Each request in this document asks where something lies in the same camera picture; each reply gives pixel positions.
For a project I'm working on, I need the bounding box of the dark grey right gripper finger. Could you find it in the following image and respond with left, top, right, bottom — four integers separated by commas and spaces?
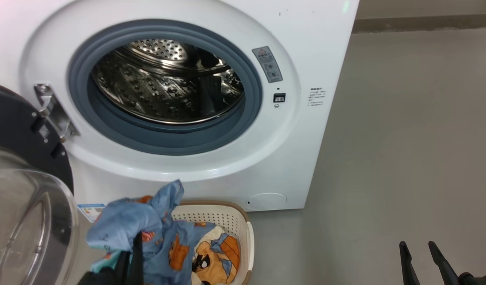
428, 241, 462, 285
399, 241, 421, 285

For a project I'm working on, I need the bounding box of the dark round washer door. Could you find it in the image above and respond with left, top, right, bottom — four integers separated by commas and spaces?
0, 81, 79, 285

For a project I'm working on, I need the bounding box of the blue cartoon print garment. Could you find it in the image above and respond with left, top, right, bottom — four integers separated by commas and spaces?
86, 179, 206, 285

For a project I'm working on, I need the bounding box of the blue garment with cream panel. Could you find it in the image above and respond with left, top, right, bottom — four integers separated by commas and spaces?
168, 222, 241, 285

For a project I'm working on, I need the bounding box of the blue energy label sticker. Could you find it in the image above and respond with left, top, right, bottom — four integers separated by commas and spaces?
77, 203, 107, 223

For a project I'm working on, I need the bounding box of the grey warning sticker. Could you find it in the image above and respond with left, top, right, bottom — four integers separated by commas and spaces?
252, 46, 283, 84

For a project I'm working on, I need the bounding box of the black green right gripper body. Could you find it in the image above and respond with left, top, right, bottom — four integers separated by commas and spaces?
459, 272, 486, 285

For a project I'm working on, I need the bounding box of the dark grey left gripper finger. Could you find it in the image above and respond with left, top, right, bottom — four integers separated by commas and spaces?
131, 232, 145, 285
113, 251, 132, 285

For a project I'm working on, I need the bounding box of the white front-load washing machine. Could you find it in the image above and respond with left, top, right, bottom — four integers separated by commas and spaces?
0, 0, 360, 212

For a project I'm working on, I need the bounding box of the cream perforated laundry basket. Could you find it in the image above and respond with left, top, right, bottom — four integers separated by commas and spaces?
170, 200, 254, 285

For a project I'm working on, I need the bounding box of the round white filter cover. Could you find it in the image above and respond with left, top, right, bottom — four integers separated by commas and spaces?
246, 192, 288, 211

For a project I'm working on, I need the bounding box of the steel washer drum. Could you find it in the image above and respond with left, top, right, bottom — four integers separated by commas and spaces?
91, 38, 245, 124

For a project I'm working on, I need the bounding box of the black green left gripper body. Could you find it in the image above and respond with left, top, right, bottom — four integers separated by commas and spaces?
77, 267, 116, 285

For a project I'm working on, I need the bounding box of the grey rubber door gasket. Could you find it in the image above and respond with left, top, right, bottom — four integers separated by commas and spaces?
67, 19, 263, 156

